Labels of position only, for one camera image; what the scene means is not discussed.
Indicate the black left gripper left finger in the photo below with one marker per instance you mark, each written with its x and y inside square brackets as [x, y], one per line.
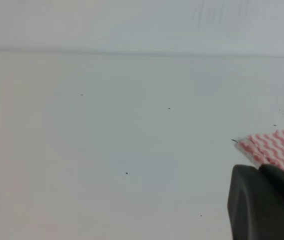
[256, 210]

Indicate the pink white wavy striped towel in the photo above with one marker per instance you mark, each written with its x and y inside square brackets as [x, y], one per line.
[263, 148]

